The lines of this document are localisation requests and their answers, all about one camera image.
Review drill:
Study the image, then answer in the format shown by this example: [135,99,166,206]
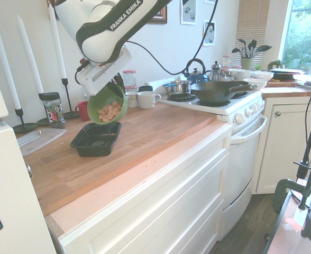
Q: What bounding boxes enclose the white door cabinet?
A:
[255,95,311,195]

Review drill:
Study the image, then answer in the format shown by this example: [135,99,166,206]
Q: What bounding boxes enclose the white taper candle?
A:
[47,2,68,79]
[0,26,22,110]
[16,14,45,94]

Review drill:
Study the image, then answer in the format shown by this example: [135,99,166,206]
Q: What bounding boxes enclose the square cereal pieces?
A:
[97,100,124,124]

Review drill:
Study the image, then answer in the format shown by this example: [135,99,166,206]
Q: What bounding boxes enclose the wall photo print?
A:
[180,0,197,26]
[203,20,216,47]

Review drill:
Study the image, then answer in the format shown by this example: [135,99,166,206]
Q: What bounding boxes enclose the dark framed picture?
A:
[145,4,169,25]

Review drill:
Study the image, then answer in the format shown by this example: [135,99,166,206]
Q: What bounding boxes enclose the black plastic food box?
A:
[70,121,122,158]

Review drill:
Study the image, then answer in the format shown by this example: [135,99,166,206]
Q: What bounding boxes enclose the wooden window blind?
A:
[235,0,271,65]

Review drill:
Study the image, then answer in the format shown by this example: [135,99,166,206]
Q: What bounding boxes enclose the black wok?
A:
[190,80,260,104]

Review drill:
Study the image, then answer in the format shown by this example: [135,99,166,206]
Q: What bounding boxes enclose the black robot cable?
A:
[124,0,217,76]

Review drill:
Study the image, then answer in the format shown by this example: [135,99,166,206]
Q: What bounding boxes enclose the blue kettle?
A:
[184,58,212,84]

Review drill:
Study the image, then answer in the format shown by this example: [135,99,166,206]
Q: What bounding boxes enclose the dark green C-clamp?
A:
[272,159,311,215]

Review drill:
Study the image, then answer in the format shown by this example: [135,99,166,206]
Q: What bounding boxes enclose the jar with red lid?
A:
[222,55,233,70]

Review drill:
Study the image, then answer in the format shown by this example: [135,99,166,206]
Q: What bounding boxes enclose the small patterned white cup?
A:
[125,91,139,108]

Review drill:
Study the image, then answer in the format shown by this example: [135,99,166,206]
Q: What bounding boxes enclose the red mug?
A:
[74,101,90,121]

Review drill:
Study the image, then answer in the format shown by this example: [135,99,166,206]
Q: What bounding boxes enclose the white drawer cabinet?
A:
[57,123,233,254]

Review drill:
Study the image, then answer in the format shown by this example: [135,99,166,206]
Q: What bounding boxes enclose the large white mug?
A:
[136,91,162,110]

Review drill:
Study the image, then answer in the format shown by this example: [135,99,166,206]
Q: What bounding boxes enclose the clear plastic lid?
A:
[16,128,68,157]

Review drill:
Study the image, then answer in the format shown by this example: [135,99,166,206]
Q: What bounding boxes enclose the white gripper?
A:
[75,43,133,96]

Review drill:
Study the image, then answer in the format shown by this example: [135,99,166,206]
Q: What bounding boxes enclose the spice jar with black lid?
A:
[42,92,67,130]

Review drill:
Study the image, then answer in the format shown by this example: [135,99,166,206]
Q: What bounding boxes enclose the green ceramic bowl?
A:
[87,83,129,127]

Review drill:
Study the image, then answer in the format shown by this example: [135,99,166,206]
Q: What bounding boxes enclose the black pan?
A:
[270,68,307,81]

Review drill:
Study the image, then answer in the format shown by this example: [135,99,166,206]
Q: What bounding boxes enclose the plate with food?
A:
[292,74,311,90]

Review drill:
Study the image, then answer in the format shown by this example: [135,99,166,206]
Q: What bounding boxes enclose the white electric stove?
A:
[159,88,268,242]

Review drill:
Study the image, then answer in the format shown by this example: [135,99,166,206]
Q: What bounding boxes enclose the steel pot with blue handles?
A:
[162,80,193,96]

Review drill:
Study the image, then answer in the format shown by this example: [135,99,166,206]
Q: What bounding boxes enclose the black stove burner coil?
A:
[166,93,198,102]

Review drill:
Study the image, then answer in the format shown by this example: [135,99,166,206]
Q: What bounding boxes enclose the robot mounting table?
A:
[262,178,311,254]

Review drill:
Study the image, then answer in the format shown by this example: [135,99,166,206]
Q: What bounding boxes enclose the utensil crock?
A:
[240,57,254,71]

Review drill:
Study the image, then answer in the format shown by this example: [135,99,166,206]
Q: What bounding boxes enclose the wide white bowl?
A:
[242,77,268,92]

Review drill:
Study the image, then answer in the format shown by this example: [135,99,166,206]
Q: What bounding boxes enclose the green potted plant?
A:
[267,59,286,71]

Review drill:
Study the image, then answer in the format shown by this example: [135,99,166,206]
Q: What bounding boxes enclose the glass french press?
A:
[205,61,223,83]

